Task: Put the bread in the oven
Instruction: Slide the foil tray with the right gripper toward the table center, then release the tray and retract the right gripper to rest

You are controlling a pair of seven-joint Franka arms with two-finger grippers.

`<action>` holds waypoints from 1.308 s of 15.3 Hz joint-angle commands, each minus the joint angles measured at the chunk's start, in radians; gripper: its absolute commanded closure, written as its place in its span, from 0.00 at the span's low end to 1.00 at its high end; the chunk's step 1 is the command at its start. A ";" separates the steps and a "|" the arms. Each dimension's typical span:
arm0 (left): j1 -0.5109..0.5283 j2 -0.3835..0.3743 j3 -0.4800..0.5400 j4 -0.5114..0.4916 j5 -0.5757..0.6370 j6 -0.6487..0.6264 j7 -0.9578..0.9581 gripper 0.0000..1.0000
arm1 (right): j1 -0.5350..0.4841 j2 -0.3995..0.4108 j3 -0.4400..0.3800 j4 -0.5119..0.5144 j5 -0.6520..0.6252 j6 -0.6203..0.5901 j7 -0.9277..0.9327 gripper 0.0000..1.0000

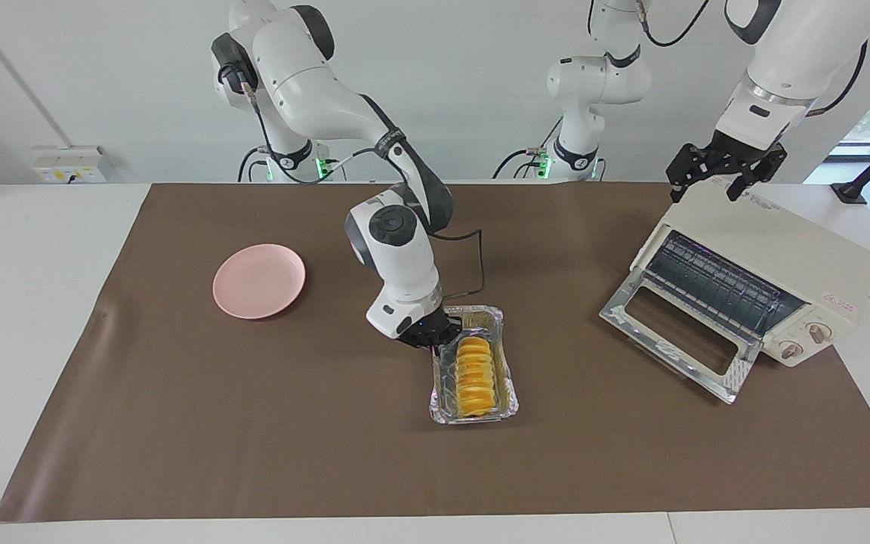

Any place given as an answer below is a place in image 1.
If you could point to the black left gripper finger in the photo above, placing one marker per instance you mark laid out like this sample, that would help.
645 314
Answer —
741 187
677 190

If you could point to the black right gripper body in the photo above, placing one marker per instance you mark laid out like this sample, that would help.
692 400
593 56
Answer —
427 331

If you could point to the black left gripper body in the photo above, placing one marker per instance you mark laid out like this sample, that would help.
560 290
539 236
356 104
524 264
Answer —
729 159

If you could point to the yellow sliced bread loaf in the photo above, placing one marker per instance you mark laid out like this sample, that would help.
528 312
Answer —
475 378

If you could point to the aluminium foil tray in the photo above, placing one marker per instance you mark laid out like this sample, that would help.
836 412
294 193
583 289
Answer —
507 378

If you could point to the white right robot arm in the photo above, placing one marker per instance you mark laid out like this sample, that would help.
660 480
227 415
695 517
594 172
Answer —
306 83

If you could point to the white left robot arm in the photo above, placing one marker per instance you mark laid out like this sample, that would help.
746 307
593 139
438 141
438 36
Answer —
797 45

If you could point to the cream toaster oven body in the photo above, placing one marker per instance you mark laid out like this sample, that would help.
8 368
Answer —
782 242

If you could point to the metal glass oven door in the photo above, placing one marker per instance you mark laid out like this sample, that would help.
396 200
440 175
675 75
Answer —
620 313

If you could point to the cream oven knob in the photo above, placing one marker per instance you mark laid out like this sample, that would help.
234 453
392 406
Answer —
820 333
791 350

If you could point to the pink round plate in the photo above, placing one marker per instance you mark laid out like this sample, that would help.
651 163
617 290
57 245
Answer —
257 281

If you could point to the brown table mat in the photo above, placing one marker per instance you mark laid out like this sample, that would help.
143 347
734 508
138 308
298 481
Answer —
254 423

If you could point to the white wall power strip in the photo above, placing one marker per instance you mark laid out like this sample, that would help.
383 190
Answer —
65 165

